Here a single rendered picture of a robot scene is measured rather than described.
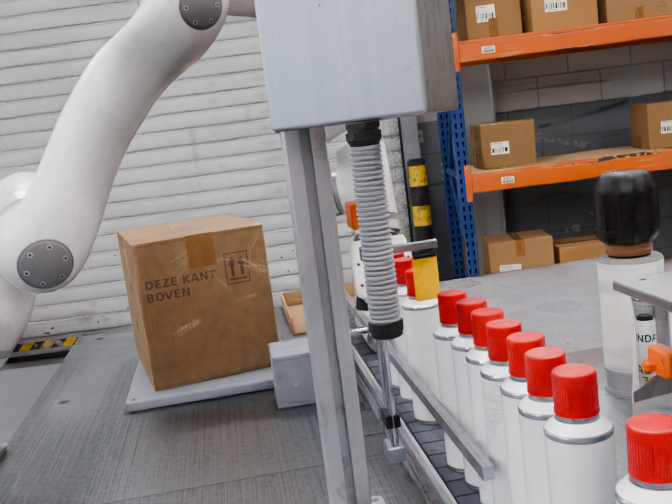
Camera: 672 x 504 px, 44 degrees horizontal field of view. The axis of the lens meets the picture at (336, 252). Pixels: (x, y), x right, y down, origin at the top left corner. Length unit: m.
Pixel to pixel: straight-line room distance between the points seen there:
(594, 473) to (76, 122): 0.79
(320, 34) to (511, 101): 4.66
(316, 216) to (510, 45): 3.74
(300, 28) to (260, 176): 4.41
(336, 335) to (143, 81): 0.44
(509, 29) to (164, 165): 2.23
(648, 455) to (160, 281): 1.09
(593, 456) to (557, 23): 4.17
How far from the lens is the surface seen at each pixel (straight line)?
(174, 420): 1.44
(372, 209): 0.78
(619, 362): 1.16
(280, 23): 0.83
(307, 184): 0.89
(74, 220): 1.15
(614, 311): 1.15
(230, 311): 1.53
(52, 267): 1.14
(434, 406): 0.95
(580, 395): 0.64
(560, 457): 0.65
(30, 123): 5.51
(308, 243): 0.89
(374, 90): 0.79
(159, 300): 1.50
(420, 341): 1.08
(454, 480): 0.96
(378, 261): 0.79
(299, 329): 1.88
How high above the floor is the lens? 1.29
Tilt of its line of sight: 9 degrees down
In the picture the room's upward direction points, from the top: 7 degrees counter-clockwise
